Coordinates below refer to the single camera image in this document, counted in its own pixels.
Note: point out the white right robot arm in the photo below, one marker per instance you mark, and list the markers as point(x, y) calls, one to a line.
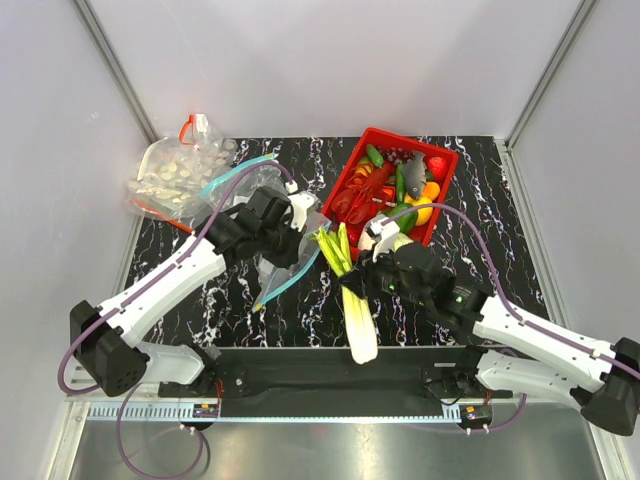
point(508, 348)

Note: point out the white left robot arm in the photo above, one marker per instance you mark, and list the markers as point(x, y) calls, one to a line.
point(108, 340)

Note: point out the red toy apple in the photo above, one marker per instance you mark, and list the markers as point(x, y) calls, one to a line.
point(438, 167)

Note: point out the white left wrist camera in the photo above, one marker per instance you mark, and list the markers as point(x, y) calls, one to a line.
point(302, 202)

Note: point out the red toy lobster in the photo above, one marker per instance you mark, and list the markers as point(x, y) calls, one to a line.
point(355, 203)

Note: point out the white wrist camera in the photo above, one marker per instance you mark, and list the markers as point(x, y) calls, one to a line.
point(302, 202)
point(384, 230)

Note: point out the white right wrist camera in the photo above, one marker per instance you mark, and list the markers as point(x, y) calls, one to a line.
point(384, 230)

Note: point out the toy leek green white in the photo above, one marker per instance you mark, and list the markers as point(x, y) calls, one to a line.
point(358, 321)

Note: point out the orange toy fruit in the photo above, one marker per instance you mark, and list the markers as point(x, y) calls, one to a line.
point(431, 190)

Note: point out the grey toy fish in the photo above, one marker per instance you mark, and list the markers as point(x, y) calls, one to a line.
point(414, 174)

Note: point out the white toy radish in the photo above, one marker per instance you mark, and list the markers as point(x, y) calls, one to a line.
point(365, 241)

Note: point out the yellow toy lemon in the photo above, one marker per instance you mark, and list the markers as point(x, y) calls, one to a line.
point(422, 215)

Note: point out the green toy cabbage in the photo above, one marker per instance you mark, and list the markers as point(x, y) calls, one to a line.
point(401, 240)

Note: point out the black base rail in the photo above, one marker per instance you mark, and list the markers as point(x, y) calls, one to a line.
point(249, 372)

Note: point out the red plastic bin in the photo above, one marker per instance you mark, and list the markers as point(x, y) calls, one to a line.
point(393, 193)

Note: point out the red toy chili pepper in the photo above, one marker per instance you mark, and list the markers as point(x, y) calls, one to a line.
point(353, 235)

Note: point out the red zipper clear bag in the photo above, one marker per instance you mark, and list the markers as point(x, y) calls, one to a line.
point(165, 184)

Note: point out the green toy bell pepper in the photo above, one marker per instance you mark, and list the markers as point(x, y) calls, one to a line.
point(406, 223)

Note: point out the purple toy grapes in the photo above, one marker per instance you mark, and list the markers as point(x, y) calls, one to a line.
point(397, 155)

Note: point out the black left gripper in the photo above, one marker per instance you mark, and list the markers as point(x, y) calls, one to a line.
point(289, 257)

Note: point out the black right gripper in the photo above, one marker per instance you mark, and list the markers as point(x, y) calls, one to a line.
point(363, 281)

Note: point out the green toy cucumber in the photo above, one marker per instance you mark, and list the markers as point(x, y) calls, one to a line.
point(374, 155)

